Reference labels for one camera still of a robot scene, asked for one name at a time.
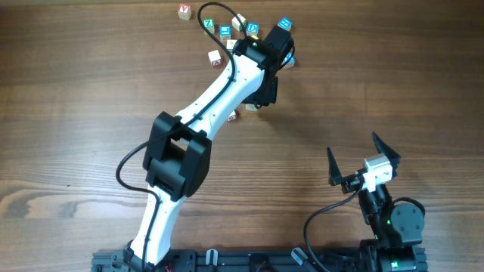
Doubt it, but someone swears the white number wooden block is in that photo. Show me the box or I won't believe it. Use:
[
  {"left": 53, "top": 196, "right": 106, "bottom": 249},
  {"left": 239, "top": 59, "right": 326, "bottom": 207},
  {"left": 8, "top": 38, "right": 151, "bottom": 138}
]
[{"left": 227, "top": 110, "right": 237, "bottom": 122}]

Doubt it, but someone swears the blue symbol wooden block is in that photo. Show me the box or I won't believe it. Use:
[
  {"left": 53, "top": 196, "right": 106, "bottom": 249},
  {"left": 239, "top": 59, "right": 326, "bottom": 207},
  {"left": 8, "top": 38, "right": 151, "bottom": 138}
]
[{"left": 278, "top": 17, "right": 293, "bottom": 31}]

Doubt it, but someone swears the blue D wooden block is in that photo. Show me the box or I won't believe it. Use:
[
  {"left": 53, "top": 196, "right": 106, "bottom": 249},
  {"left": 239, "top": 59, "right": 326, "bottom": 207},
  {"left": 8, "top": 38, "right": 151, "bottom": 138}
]
[{"left": 246, "top": 22, "right": 259, "bottom": 36}]

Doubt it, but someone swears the red I wooden block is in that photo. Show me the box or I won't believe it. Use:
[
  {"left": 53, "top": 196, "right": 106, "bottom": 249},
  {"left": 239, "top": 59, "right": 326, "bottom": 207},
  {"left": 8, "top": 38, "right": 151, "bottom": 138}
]
[{"left": 246, "top": 104, "right": 258, "bottom": 111}]

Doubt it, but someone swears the green picture wooden block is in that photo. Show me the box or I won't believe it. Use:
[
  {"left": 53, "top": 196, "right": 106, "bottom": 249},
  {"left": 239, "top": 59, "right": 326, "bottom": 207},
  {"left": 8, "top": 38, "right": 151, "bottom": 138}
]
[{"left": 226, "top": 39, "right": 237, "bottom": 54}]

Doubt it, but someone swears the red V wooden block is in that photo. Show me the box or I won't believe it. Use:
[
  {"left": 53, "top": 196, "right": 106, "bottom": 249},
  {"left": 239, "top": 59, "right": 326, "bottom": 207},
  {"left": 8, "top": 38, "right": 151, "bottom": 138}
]
[{"left": 178, "top": 4, "right": 192, "bottom": 20}]

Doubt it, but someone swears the blue X wooden block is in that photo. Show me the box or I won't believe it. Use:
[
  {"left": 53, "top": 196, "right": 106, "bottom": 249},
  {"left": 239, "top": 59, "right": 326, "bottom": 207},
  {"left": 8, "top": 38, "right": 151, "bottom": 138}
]
[{"left": 284, "top": 52, "right": 295, "bottom": 69}]

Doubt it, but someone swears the white red wooden block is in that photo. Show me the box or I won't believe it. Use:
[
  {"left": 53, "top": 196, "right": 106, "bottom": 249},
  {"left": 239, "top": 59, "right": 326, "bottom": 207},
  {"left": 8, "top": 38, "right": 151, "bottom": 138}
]
[{"left": 207, "top": 50, "right": 222, "bottom": 66}]

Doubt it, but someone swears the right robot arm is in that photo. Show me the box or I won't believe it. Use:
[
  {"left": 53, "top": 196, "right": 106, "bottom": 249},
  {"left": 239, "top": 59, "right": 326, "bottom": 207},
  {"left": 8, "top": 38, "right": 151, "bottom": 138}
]
[{"left": 327, "top": 133, "right": 428, "bottom": 272}]

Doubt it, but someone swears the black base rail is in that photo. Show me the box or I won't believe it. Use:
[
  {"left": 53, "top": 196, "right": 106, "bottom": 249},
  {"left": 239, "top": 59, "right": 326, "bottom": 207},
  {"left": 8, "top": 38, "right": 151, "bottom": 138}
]
[{"left": 91, "top": 247, "right": 429, "bottom": 272}]

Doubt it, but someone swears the white green wooden block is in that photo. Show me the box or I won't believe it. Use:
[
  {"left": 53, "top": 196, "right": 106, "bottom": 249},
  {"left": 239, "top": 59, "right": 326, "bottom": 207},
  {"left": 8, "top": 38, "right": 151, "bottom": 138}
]
[{"left": 231, "top": 14, "right": 247, "bottom": 32}]

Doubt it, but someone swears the blue S wooden block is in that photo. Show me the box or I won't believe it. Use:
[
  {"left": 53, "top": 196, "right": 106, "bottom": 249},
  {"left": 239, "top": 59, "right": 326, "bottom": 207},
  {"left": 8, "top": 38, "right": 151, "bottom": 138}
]
[{"left": 219, "top": 25, "right": 231, "bottom": 41}]

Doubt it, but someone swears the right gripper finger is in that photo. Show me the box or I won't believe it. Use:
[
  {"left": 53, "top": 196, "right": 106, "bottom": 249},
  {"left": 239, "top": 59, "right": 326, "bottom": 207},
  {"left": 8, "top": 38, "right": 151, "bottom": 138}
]
[
  {"left": 327, "top": 147, "right": 343, "bottom": 184},
  {"left": 372, "top": 131, "right": 401, "bottom": 165}
]

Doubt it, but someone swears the green Z wooden block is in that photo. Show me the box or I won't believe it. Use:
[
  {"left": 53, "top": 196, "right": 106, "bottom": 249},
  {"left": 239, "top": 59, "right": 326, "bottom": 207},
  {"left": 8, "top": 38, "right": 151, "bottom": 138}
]
[{"left": 202, "top": 18, "right": 215, "bottom": 34}]

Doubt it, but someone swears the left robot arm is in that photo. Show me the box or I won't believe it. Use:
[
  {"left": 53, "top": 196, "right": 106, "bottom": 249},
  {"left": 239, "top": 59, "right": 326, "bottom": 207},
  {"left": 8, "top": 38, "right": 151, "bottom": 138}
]
[{"left": 123, "top": 26, "right": 294, "bottom": 271}]

